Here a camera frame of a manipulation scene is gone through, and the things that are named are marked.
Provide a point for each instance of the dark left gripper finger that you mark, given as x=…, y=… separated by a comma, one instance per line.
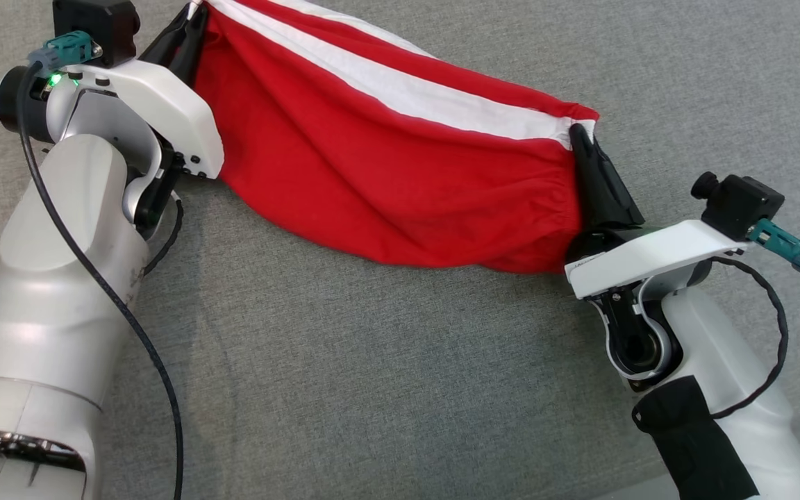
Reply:
x=193, y=52
x=169, y=42

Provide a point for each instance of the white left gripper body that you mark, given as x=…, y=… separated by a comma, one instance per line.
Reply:
x=164, y=104

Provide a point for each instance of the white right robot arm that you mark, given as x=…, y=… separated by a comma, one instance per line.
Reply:
x=719, y=389

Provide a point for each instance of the teal right camera connector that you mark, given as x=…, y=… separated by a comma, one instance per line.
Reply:
x=785, y=244

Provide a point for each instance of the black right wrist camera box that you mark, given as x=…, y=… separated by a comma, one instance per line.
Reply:
x=740, y=201

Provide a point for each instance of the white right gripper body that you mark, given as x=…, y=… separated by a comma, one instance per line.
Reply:
x=657, y=257

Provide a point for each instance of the teal left camera connector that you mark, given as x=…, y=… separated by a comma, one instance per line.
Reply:
x=67, y=48

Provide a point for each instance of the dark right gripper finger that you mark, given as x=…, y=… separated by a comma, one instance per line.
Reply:
x=621, y=194
x=593, y=187

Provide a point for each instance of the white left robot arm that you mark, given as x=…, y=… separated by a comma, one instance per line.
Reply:
x=39, y=312

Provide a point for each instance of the teal camera connector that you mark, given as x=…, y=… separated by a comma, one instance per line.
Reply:
x=67, y=48
x=785, y=244

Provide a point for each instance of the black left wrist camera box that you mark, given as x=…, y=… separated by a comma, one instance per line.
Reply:
x=98, y=28

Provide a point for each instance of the red and white basketball jersey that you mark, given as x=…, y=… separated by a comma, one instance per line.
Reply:
x=372, y=173

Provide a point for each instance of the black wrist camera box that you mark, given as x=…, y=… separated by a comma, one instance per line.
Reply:
x=98, y=28
x=740, y=201

